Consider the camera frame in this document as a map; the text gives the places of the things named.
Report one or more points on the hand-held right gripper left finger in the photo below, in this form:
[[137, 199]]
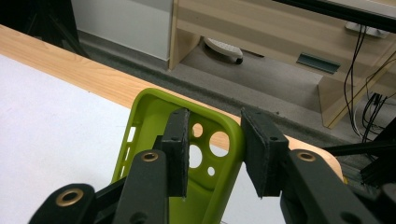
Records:
[[149, 186]]

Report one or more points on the white power strip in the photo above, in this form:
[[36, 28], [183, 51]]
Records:
[[370, 30]]

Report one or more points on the white cabinet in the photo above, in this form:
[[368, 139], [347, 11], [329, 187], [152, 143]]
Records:
[[124, 25]]

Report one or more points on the green phone case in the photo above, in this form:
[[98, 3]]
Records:
[[149, 109]]

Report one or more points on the white table sheet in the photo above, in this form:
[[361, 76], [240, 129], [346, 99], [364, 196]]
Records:
[[46, 140]]

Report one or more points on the black frame bar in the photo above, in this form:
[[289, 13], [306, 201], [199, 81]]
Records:
[[342, 12]]

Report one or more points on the black metal stand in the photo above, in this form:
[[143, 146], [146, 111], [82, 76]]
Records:
[[53, 25], [376, 155]]

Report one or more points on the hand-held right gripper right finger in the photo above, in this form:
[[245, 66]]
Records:
[[267, 155]]

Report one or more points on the wooden shelf unit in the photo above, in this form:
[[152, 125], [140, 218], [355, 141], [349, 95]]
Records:
[[264, 28]]

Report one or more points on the wooden table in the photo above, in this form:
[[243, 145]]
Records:
[[77, 74]]

